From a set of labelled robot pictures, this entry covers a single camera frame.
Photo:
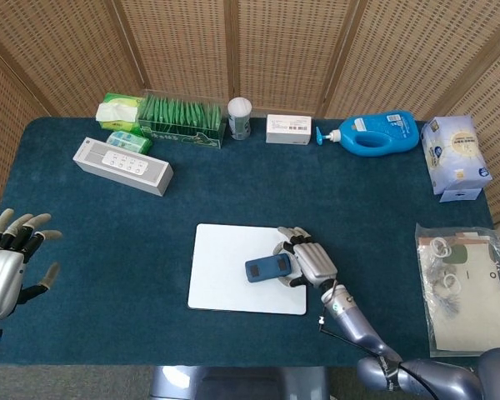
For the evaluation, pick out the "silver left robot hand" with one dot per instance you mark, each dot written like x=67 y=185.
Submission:
x=0 y=279

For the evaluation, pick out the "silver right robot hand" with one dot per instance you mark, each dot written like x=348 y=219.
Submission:
x=314 y=262

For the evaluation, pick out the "blue board eraser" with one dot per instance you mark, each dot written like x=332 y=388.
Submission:
x=268 y=268

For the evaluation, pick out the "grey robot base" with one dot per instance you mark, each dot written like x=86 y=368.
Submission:
x=233 y=383

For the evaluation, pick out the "white writing board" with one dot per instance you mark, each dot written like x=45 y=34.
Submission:
x=221 y=266

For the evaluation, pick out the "dark blue table mat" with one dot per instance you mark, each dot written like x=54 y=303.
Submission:
x=241 y=187

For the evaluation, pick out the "small white cardboard box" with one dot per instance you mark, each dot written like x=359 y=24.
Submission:
x=287 y=129

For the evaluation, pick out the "blue pump detergent bottle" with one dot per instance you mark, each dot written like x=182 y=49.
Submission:
x=379 y=133

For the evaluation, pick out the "white cylindrical canister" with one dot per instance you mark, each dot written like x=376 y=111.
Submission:
x=239 y=121

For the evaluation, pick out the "clear plastic bag with contents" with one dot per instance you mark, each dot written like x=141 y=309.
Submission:
x=471 y=300

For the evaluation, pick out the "white rectangular speaker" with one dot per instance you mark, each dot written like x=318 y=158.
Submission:
x=121 y=166

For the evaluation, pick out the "light purple tissue pack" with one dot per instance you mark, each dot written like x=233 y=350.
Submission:
x=454 y=154

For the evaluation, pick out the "small green tissue pack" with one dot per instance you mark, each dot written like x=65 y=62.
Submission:
x=129 y=141

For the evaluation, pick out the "clear box of green tea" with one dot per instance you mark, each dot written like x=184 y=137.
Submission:
x=179 y=123

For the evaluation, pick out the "green tissue pack, tissue out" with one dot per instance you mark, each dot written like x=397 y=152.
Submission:
x=114 y=112

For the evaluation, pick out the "bamboo folding screen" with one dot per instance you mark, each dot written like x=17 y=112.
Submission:
x=275 y=50

